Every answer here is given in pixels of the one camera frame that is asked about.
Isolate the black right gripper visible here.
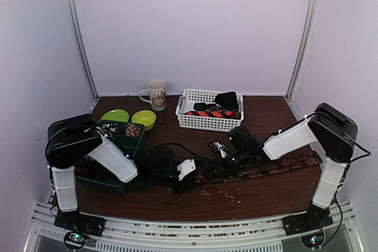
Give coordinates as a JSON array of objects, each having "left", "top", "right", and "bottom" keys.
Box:
[{"left": 204, "top": 148, "right": 250, "bottom": 178}]

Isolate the dark red patterned tie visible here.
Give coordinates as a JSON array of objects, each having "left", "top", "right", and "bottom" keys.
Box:
[{"left": 190, "top": 150, "right": 322, "bottom": 188}]

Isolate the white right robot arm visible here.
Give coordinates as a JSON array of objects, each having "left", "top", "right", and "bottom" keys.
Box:
[{"left": 204, "top": 103, "right": 372, "bottom": 230}]

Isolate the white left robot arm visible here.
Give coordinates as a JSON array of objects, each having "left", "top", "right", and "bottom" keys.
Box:
[{"left": 45, "top": 113, "right": 201, "bottom": 231}]

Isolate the orange navy striped tie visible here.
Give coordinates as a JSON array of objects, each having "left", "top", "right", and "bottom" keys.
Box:
[{"left": 184, "top": 111, "right": 240, "bottom": 119}]

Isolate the green compartment tray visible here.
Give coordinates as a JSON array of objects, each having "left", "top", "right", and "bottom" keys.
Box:
[{"left": 75, "top": 120, "right": 146, "bottom": 195}]

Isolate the rolled tie in tray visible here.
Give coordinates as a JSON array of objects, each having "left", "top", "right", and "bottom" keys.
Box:
[{"left": 125, "top": 124, "right": 142, "bottom": 138}]

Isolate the lime green bowl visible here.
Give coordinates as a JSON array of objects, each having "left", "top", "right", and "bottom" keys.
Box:
[{"left": 131, "top": 110, "right": 157, "bottom": 131}]

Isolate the white perforated plastic basket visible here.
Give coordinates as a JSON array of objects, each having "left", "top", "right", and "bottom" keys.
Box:
[{"left": 175, "top": 89, "right": 244, "bottom": 132}]

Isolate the white patterned rolled tie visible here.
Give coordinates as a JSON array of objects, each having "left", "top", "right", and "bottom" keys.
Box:
[{"left": 97, "top": 122, "right": 119, "bottom": 140}]

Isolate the lime green plate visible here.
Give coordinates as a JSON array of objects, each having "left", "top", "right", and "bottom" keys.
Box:
[{"left": 101, "top": 109, "right": 129, "bottom": 122}]

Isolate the cream patterned mug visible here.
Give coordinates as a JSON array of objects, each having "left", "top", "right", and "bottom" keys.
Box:
[{"left": 139, "top": 80, "right": 167, "bottom": 112}]

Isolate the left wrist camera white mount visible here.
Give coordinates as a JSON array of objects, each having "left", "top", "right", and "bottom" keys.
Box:
[{"left": 177, "top": 159, "right": 196, "bottom": 181}]

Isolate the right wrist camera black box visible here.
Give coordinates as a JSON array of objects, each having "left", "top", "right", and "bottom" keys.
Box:
[{"left": 226, "top": 126, "right": 259, "bottom": 152}]

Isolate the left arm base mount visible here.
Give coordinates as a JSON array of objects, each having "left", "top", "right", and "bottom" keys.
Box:
[{"left": 54, "top": 214, "right": 106, "bottom": 250}]

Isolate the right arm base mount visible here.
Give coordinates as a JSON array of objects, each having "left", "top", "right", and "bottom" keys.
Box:
[{"left": 282, "top": 209, "right": 334, "bottom": 250}]

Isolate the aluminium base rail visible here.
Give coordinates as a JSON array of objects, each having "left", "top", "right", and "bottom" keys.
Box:
[{"left": 23, "top": 200, "right": 364, "bottom": 252}]

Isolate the right aluminium frame post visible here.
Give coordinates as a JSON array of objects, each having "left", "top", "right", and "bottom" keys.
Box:
[{"left": 286, "top": 0, "right": 318, "bottom": 103}]

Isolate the aluminium frame post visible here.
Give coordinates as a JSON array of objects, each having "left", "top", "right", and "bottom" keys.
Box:
[
  {"left": 286, "top": 0, "right": 318, "bottom": 103},
  {"left": 67, "top": 0, "right": 99, "bottom": 100}
]

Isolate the left aluminium frame post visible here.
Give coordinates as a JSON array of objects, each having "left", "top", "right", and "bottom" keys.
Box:
[{"left": 67, "top": 0, "right": 99, "bottom": 100}]

